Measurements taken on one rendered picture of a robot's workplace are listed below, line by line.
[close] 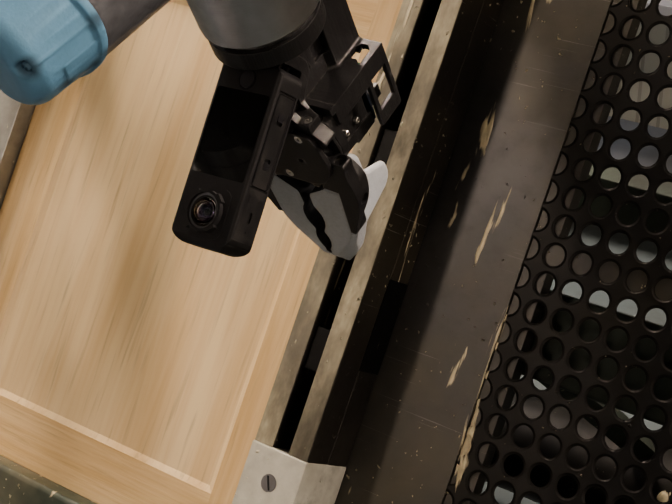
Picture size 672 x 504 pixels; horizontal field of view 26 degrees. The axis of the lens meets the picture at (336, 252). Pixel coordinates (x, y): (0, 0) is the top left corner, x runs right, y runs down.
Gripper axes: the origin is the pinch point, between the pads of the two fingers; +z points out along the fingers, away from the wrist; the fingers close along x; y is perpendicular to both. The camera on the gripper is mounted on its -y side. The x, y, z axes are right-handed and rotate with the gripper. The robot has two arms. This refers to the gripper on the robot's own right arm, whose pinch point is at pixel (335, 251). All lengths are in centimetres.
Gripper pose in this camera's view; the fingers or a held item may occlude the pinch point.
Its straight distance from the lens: 98.7
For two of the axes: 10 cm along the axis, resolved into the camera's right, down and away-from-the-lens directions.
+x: -8.1, -2.7, 5.3
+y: 5.2, -7.3, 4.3
